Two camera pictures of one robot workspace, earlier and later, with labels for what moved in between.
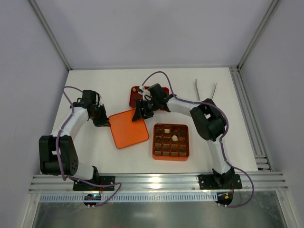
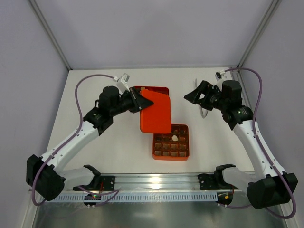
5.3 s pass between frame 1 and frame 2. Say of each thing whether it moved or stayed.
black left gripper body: moved
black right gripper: moved
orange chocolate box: stayed
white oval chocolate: stayed
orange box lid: moved
